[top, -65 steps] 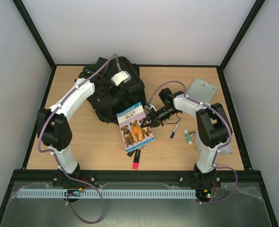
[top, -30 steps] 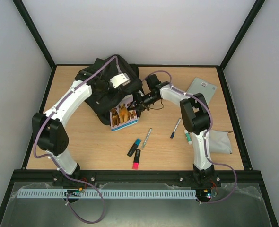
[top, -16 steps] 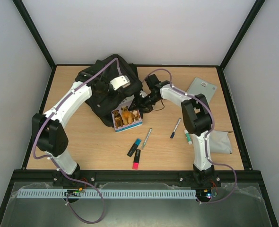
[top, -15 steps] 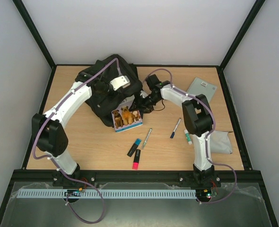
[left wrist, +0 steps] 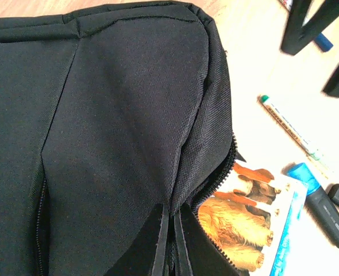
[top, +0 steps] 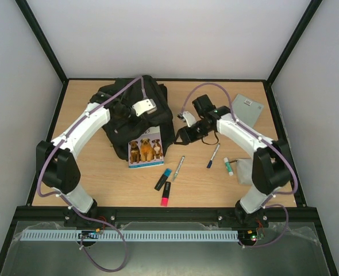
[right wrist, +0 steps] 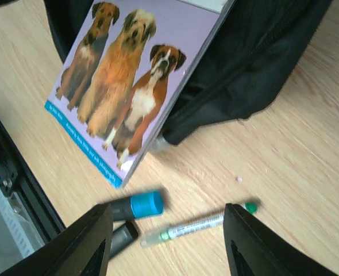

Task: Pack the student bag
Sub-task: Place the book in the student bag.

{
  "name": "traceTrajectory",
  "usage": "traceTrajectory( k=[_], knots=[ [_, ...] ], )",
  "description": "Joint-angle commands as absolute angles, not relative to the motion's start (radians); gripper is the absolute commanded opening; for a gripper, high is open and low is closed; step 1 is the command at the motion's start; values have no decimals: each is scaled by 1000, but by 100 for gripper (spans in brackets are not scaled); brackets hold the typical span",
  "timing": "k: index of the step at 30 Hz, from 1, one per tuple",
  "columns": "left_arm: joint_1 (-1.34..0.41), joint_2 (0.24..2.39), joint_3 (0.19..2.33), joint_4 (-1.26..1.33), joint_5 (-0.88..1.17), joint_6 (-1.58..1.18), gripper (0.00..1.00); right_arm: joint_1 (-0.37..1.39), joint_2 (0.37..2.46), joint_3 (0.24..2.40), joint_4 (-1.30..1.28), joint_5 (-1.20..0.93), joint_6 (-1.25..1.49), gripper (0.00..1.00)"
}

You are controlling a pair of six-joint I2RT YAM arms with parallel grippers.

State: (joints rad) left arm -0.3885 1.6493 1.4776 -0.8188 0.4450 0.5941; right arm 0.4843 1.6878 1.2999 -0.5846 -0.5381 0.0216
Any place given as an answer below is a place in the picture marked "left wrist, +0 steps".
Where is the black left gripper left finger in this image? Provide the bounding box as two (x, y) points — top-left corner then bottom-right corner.
(106, 204), (169, 276)

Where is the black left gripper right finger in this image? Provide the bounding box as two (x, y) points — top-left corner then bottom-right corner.
(174, 204), (238, 276)

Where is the dog picture book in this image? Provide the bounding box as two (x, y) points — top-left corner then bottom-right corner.
(196, 160), (307, 275)

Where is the black backpack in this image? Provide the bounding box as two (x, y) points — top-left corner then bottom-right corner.
(0, 1), (237, 275)

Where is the blue marker pen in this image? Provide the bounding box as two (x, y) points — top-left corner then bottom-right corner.
(277, 0), (334, 52)

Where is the green marker pen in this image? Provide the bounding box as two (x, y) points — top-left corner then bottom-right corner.
(259, 95), (331, 179)

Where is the blue highlighter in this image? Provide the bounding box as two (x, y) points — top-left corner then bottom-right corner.
(287, 163), (339, 248)

